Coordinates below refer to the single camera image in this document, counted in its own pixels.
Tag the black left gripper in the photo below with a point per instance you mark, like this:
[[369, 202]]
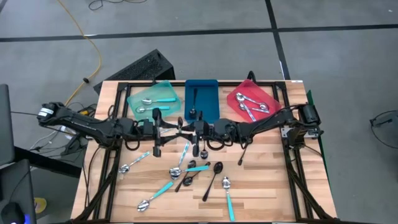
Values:
[[136, 130]]

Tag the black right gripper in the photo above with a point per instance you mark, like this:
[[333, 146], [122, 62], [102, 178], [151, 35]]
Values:
[[220, 130]]

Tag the black metal spoon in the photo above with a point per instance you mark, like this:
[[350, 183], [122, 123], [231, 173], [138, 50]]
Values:
[[192, 164], [193, 113], [187, 182], [241, 161], [204, 154], [218, 168]]

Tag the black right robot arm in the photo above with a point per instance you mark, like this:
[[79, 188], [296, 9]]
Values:
[[264, 124]]

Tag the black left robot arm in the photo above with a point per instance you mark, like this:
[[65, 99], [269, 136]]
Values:
[[84, 124]]

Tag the blue plastic bin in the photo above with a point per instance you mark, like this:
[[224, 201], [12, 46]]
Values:
[[205, 99]]

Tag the translucent teal plastic bin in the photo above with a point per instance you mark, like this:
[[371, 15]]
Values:
[[155, 90]]

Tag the black perforated computer case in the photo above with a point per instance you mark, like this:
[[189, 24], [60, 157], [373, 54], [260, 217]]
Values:
[[140, 68]]

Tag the translucent pink plastic bin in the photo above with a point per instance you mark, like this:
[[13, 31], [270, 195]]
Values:
[[248, 87]]

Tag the yellow power plug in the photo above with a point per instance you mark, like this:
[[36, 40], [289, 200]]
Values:
[[83, 112]]

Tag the black desk edge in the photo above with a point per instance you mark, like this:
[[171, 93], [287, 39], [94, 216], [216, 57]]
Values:
[[46, 161]]

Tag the dark green board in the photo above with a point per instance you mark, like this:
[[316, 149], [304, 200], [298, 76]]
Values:
[[321, 158]]

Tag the yellow floor marker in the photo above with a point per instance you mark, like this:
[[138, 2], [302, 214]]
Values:
[[41, 205]]

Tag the dark grey panel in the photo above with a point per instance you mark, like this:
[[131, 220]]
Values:
[[6, 124]]

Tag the black rounded device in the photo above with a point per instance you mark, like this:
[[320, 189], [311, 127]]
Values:
[[12, 214]]

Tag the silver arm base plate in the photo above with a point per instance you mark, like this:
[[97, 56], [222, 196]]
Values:
[[315, 133]]

